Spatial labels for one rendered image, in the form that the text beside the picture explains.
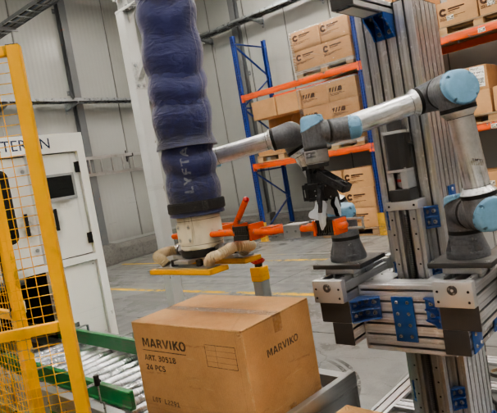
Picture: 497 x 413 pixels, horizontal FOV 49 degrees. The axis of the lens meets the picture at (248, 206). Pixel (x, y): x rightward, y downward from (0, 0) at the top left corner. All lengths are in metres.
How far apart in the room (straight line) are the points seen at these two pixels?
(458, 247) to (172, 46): 1.25
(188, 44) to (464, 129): 1.02
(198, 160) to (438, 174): 0.94
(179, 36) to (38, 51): 10.00
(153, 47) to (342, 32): 7.93
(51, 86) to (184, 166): 10.00
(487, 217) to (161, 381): 1.35
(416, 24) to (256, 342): 1.34
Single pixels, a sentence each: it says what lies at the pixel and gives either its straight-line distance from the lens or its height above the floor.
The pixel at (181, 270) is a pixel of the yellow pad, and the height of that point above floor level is 1.15.
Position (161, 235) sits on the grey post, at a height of 1.02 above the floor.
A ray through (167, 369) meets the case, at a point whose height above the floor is 0.77.
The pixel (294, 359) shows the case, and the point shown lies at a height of 0.75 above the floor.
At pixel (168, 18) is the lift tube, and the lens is 2.10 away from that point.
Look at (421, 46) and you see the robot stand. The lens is 2.30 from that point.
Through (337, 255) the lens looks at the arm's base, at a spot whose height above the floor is 1.07.
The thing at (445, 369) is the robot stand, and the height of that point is 0.56.
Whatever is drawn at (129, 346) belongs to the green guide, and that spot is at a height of 0.60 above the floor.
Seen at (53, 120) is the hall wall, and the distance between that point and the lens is 11.77.
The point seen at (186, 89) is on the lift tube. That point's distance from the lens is 2.04.
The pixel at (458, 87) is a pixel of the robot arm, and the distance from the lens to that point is 1.86.
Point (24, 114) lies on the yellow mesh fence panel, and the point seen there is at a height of 1.83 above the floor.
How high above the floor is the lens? 1.47
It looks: 4 degrees down
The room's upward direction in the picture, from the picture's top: 10 degrees counter-clockwise
